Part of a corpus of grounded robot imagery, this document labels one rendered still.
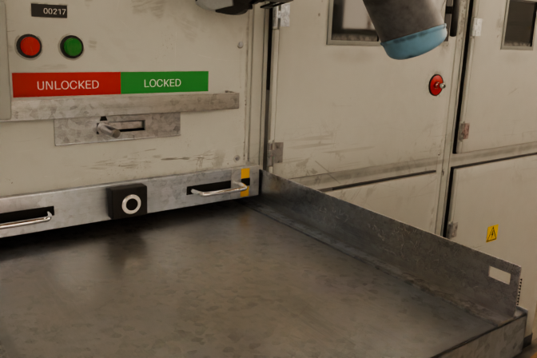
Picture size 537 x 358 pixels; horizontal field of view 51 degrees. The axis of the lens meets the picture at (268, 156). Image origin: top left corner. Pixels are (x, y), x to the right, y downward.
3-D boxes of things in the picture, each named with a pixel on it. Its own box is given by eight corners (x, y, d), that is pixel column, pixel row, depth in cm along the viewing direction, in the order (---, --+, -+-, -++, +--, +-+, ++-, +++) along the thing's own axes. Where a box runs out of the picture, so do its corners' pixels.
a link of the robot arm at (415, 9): (458, 18, 85) (430, -59, 79) (445, 57, 77) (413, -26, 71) (399, 35, 90) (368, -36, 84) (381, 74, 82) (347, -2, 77)
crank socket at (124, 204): (149, 216, 93) (149, 186, 92) (113, 221, 89) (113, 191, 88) (142, 211, 95) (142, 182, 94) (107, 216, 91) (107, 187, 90)
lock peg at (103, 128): (123, 140, 86) (123, 114, 85) (109, 141, 84) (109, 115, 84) (108, 133, 91) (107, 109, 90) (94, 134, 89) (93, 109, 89)
